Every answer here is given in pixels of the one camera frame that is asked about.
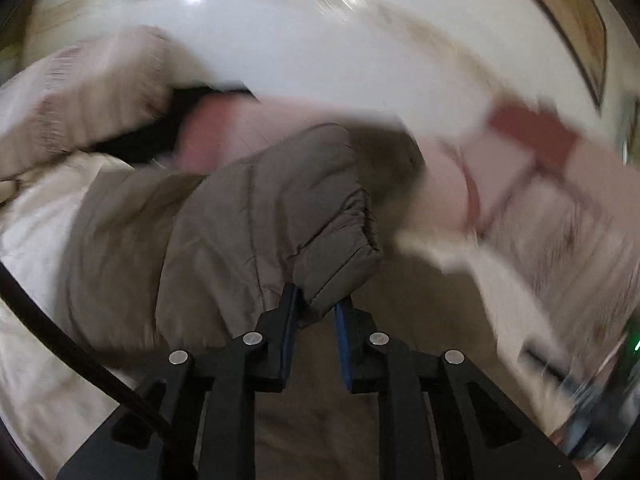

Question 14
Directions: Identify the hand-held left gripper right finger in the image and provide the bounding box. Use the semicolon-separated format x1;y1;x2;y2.
334;296;583;480

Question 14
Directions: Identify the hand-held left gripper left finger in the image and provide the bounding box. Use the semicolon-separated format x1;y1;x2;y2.
56;282;304;480

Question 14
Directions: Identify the wooden framed wall picture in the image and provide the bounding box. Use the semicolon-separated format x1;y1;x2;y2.
500;0;609;107

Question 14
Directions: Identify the grey-brown quilted puffer jacket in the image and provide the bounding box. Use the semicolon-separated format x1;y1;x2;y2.
65;122;506;480

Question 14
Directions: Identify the pink round bed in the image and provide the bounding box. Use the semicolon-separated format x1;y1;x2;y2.
177;92;640;321

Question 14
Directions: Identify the black cloth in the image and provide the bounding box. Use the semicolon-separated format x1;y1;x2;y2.
95;85;257;166

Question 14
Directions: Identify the striped floral pillow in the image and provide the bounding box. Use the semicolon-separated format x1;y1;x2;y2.
0;25;178;181

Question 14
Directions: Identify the thick black cable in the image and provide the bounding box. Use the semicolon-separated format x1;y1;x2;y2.
0;260;175;463

